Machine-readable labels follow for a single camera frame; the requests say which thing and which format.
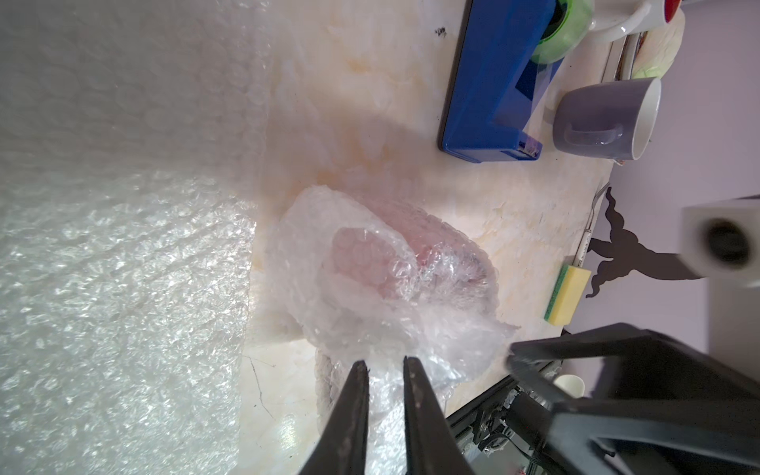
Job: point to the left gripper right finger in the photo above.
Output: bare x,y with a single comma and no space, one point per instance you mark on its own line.
430,446

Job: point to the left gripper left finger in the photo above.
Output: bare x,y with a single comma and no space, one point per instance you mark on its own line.
343,445

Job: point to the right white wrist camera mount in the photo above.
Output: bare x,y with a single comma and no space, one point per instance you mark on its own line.
720,242

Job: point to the blue tape dispenser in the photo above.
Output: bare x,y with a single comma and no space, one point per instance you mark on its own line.
507,54

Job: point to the lavender mug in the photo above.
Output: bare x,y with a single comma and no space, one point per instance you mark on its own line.
613,120

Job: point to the white mug red interior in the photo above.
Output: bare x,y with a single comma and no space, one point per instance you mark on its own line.
617,19

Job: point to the yellow sponge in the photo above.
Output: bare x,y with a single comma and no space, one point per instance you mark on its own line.
566,295

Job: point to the metal fork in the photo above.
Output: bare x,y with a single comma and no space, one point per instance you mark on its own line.
582,249

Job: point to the white green toy vegetable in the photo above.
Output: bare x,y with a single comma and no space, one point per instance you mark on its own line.
659,48

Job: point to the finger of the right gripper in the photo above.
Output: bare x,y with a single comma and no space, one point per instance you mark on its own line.
666,429
637,365

